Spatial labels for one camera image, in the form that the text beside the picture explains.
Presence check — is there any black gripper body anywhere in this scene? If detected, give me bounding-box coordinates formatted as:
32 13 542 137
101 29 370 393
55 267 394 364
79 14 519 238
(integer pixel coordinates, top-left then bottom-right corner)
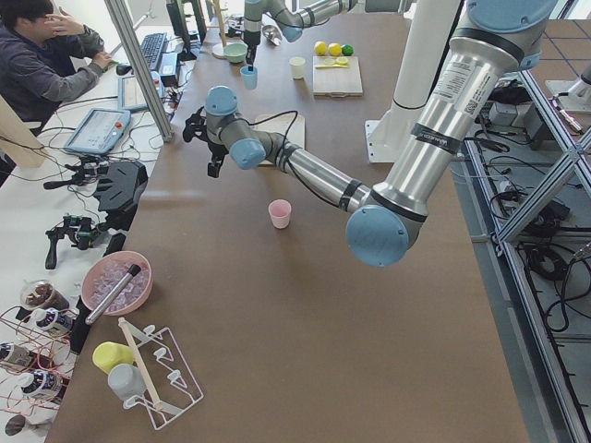
182 106 222 160
228 17 261 45

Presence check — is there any blue plastic cup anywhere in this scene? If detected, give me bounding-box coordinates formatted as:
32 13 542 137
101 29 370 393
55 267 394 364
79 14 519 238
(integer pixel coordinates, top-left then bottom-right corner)
240 66 258 90

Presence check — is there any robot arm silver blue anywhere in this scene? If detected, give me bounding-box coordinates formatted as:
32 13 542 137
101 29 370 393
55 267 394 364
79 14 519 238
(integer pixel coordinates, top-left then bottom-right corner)
183 1 554 267
242 0 357 71

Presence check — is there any cream plastic tray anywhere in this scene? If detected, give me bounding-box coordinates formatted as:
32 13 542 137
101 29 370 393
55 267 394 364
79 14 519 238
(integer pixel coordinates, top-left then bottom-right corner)
254 113 306 171

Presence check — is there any green bowl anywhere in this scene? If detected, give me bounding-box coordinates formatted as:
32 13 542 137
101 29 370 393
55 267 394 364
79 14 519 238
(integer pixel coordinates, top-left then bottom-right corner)
223 42 247 64

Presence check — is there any wooden mug tree stand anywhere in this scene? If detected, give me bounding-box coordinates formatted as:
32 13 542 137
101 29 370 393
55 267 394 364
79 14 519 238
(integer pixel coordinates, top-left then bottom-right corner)
206 0 227 60

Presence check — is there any cream plastic cup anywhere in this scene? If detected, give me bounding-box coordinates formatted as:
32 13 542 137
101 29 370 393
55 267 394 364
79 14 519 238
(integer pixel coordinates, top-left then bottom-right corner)
289 56 307 80

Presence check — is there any yellow lemon left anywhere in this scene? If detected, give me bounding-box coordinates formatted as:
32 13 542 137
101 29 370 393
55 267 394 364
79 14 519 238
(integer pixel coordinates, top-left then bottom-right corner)
314 41 328 56

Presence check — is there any yellow lemon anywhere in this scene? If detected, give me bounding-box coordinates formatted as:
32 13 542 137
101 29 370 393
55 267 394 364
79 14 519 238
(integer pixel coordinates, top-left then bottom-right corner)
327 42 343 57
314 41 328 56

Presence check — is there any blue teach pendant rear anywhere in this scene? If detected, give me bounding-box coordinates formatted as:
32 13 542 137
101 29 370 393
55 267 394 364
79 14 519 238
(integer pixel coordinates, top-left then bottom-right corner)
117 71 165 113

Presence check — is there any blue teach pendant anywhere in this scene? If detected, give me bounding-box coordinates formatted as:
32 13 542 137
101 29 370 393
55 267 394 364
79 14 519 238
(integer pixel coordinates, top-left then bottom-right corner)
64 108 131 155
117 71 165 113

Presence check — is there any pink plastic cup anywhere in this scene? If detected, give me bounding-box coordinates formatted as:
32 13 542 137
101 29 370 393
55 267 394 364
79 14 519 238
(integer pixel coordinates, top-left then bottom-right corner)
268 199 292 229

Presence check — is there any yellow lemon middle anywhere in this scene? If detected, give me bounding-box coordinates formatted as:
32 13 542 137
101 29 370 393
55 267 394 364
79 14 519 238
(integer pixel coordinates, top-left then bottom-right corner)
327 42 343 57

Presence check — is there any yellow plastic knife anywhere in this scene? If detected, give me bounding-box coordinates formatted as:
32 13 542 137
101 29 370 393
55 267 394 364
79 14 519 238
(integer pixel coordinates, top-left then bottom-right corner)
314 64 349 69

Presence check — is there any black keyboard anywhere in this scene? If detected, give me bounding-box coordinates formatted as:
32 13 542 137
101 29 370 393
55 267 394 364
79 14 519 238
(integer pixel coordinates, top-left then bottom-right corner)
140 32 167 71

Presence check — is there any wooden cutting board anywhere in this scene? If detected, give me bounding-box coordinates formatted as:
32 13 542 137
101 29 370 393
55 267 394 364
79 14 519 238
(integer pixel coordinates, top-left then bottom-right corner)
312 56 363 97

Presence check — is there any computer mouse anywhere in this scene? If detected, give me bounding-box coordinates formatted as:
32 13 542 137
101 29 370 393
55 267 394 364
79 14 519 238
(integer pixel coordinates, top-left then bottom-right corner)
115 64 132 76

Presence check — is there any blue teach pendant front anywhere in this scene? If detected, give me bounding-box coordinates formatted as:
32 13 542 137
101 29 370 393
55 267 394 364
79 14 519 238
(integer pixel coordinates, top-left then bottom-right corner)
64 108 131 155

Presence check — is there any green lime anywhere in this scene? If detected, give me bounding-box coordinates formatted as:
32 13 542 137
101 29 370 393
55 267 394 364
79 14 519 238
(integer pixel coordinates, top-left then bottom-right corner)
342 44 355 56

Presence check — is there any handheld gripper tool upper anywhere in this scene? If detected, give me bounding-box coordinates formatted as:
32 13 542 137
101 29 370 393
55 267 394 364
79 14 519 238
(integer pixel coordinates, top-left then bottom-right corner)
42 156 109 190

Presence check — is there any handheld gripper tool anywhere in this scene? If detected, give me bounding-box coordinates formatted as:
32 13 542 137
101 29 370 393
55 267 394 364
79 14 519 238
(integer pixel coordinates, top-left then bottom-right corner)
42 156 109 190
44 215 108 269

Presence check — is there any metal ice scoop tube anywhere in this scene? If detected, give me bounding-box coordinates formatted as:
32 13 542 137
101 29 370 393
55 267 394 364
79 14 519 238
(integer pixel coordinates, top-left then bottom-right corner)
85 264 141 326

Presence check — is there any handheld gripper tool lower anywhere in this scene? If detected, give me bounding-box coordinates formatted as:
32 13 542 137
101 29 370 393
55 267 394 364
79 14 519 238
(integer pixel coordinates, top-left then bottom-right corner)
44 215 108 269

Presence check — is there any pink bowl with ice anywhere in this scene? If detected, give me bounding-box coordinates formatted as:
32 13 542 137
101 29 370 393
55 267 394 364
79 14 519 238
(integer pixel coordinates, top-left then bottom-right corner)
81 251 153 317

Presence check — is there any seated person dark hoodie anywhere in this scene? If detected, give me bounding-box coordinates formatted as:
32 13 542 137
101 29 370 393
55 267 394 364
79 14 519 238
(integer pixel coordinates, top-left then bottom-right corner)
1 0 113 132

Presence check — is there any yellow plastic cup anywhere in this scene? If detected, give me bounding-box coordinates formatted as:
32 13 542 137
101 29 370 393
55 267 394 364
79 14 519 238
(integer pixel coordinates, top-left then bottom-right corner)
92 341 134 374

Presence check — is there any iced coffee cup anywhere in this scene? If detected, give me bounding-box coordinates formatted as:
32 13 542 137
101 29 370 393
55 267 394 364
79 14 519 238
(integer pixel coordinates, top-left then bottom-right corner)
20 280 69 311

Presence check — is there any bottle with dark label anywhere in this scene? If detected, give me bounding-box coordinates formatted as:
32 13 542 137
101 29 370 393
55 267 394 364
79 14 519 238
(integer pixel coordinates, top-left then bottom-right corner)
30 307 74 337

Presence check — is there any grey plastic cup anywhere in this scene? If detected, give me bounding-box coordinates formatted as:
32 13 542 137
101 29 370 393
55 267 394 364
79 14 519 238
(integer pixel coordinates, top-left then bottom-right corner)
107 364 147 401

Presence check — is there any aluminium frame post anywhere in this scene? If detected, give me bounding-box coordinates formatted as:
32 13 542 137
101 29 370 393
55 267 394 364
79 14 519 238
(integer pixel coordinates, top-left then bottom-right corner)
104 0 174 142

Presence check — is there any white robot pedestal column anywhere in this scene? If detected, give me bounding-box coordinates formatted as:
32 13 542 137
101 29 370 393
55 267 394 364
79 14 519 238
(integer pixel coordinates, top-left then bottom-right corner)
365 0 464 163

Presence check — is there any white wire cup rack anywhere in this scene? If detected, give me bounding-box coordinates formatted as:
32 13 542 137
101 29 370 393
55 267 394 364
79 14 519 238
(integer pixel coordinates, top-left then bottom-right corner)
118 317 205 431

